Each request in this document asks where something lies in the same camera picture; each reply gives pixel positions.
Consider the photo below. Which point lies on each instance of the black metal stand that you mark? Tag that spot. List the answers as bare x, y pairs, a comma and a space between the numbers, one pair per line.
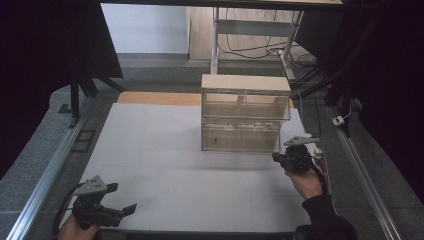
75, 96

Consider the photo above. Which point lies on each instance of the black tripod stand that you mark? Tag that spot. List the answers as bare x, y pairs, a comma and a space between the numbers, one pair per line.
340, 90

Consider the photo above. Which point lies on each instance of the black square frame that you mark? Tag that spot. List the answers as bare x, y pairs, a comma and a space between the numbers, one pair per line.
83, 140

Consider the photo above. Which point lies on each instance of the white power strip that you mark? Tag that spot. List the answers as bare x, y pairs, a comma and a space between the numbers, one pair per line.
316, 150

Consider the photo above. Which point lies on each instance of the white table mat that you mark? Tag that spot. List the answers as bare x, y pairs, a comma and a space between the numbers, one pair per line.
166, 160

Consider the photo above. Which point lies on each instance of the person's left hand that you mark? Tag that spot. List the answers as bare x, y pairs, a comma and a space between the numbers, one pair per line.
75, 231

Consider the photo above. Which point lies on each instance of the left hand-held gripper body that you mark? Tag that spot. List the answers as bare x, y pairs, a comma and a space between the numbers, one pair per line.
95, 213

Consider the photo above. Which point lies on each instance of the white metal desk frame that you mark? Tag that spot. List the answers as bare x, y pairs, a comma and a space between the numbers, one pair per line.
215, 43

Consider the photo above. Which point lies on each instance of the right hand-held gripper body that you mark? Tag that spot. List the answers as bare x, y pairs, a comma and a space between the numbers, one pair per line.
298, 158

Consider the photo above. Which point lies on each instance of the aluminium rail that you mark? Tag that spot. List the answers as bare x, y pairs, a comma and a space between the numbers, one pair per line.
363, 173
50, 171

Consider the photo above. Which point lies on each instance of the person's right hand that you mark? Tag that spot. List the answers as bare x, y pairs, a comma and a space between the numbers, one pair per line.
308, 185

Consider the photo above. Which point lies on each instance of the clear plastic drawer cabinet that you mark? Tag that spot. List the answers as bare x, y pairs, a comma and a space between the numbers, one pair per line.
245, 82

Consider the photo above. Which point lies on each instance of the dark curtain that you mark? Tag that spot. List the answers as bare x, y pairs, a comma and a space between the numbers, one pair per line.
43, 50
390, 66

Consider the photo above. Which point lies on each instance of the clear plastic drawer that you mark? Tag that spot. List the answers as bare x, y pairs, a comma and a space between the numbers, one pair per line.
243, 140
245, 108

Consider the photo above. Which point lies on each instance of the white plug adapter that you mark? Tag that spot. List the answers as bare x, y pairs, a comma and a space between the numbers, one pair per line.
338, 120

